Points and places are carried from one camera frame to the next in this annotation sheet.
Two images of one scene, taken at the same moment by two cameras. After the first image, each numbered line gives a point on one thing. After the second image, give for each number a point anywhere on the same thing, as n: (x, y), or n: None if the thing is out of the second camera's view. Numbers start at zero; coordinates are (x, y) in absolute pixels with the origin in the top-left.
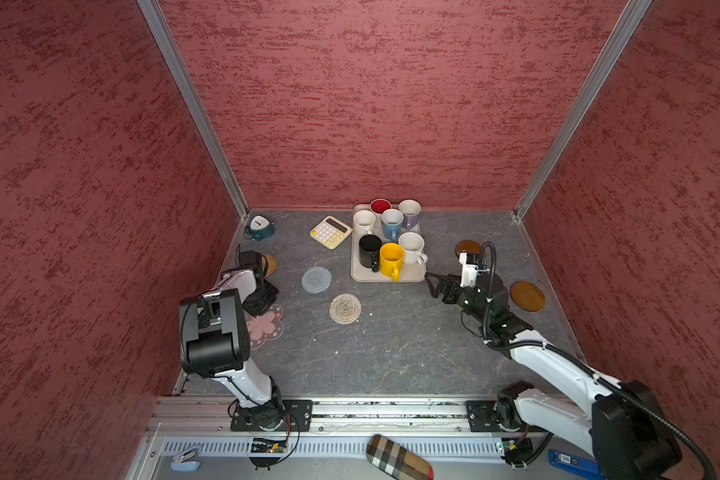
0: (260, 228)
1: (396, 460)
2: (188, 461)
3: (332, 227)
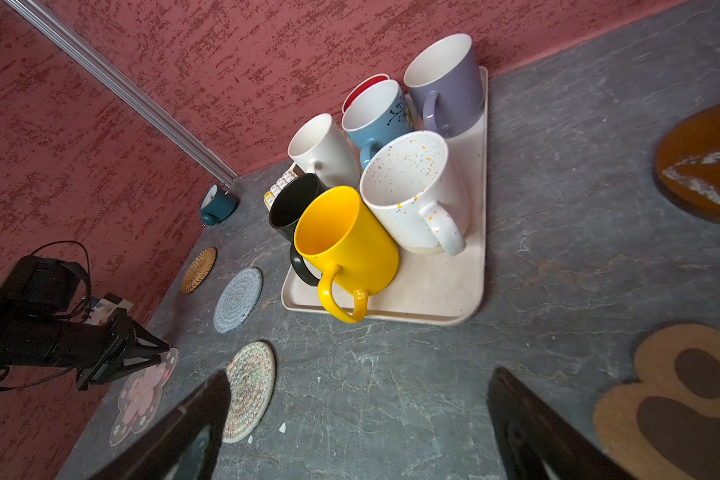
0: (217, 205)
1: None
2: None
3: (293, 172)
